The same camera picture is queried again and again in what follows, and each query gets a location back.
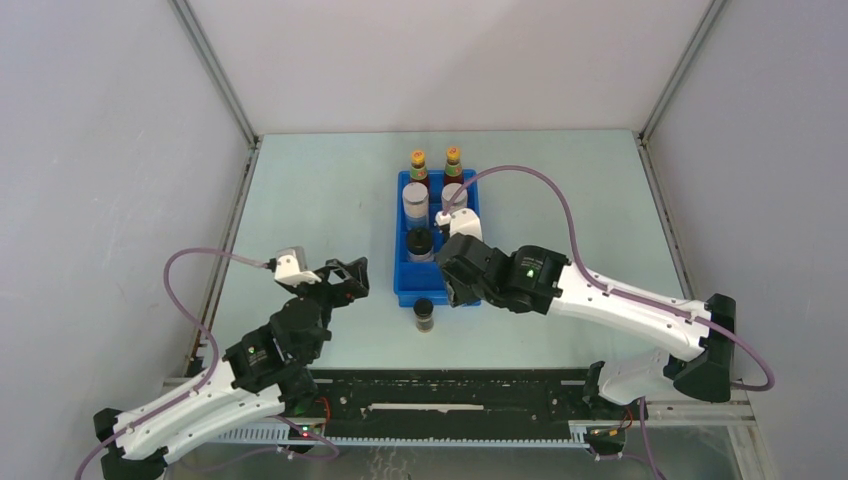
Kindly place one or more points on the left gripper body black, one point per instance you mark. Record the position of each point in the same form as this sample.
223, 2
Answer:
331, 296

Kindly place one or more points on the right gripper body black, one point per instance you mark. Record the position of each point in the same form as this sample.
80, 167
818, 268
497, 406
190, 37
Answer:
459, 294

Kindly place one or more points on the white spice jar black lid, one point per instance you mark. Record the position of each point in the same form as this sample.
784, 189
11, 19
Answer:
419, 245

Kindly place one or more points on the small pepper jar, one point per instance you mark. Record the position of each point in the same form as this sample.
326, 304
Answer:
423, 310

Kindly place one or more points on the clear jar silver lid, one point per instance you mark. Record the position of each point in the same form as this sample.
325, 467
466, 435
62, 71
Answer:
415, 202
453, 197

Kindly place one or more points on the red sauce bottle yellow cap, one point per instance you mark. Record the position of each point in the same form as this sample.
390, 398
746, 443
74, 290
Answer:
453, 170

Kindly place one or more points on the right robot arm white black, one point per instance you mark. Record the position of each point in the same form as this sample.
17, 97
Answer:
691, 355

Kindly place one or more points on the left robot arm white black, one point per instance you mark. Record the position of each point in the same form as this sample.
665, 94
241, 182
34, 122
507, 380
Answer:
265, 373

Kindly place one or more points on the blue compartment tray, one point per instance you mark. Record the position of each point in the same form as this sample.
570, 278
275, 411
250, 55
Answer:
414, 280

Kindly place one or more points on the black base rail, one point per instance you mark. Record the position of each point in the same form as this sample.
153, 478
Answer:
457, 405

